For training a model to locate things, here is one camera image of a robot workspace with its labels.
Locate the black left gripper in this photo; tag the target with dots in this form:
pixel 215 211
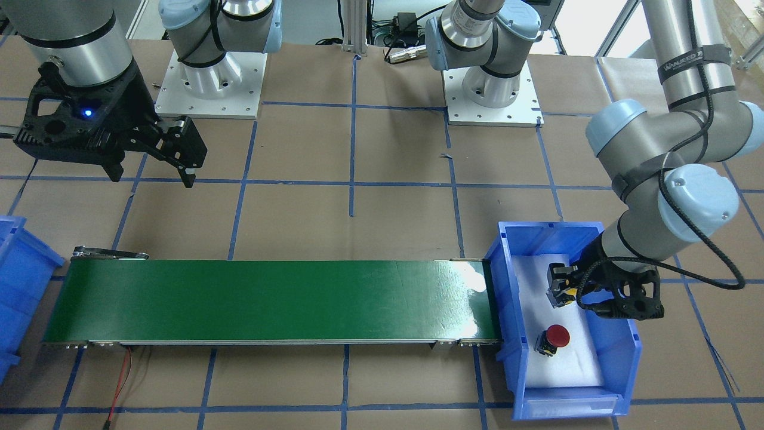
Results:
pixel 559 285

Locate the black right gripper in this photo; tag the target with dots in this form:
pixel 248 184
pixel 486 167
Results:
pixel 132 98

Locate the yellow push button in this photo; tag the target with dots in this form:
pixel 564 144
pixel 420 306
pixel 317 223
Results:
pixel 568 296

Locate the red push button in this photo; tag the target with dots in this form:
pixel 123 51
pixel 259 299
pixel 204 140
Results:
pixel 551 339

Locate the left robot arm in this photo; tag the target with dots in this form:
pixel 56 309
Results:
pixel 659 165

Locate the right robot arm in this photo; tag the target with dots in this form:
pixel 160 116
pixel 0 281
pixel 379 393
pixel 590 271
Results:
pixel 85 38

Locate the blue plastic bin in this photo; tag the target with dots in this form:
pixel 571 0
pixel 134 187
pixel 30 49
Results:
pixel 27 264
pixel 617 343

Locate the white foam pad bin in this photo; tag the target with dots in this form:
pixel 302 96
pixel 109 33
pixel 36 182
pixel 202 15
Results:
pixel 576 365

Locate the green conveyor belt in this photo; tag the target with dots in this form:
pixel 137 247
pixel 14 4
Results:
pixel 298 302

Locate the black power adapter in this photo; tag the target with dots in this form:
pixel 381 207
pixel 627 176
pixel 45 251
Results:
pixel 405 24

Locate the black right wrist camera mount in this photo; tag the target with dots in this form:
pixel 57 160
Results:
pixel 59 119

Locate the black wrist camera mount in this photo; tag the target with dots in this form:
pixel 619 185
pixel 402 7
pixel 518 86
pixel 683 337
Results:
pixel 644 294
pixel 59 119

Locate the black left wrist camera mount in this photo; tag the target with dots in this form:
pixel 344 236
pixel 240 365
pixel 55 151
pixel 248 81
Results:
pixel 644 294

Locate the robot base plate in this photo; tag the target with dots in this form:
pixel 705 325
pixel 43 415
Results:
pixel 474 97
pixel 227 90

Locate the aluminium profile post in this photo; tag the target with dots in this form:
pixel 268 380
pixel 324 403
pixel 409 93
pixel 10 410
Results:
pixel 354 26

